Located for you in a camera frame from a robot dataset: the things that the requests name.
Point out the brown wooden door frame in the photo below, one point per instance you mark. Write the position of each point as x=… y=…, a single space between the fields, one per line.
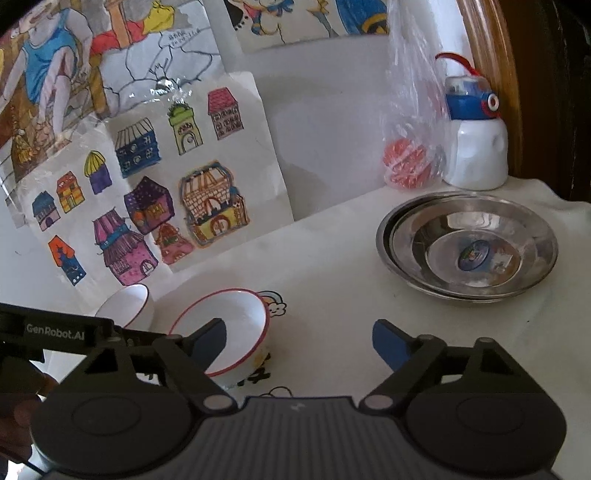
x=498 y=46

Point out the person's left hand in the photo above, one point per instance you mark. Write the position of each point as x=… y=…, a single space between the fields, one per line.
x=23 y=406

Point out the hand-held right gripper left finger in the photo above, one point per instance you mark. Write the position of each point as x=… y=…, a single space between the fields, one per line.
x=210 y=344

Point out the drawing of colourful houses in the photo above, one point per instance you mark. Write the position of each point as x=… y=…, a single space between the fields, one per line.
x=184 y=152

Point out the drawing of boy with fan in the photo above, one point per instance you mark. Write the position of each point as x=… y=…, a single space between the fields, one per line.
x=69 y=69

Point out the white ceramic bowl red rim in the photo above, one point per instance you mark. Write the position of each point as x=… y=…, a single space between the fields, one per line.
x=235 y=318
x=131 y=307

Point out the drawing of child with teddy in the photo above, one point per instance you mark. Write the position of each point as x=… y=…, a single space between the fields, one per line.
x=300 y=18

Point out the steel plate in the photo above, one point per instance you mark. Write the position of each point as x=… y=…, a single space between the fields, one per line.
x=381 y=235
x=475 y=230

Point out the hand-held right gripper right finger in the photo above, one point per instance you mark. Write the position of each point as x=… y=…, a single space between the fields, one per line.
x=388 y=344

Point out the white printed tablecloth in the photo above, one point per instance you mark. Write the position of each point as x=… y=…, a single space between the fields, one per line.
x=332 y=258

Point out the dark door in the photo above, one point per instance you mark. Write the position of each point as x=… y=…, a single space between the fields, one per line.
x=568 y=92

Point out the white water bottle blue lid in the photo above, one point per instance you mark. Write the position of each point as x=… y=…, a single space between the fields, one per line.
x=475 y=152

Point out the red ball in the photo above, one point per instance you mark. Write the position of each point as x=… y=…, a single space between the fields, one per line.
x=406 y=164

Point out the clear plastic bag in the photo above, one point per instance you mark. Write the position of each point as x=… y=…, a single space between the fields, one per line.
x=411 y=83

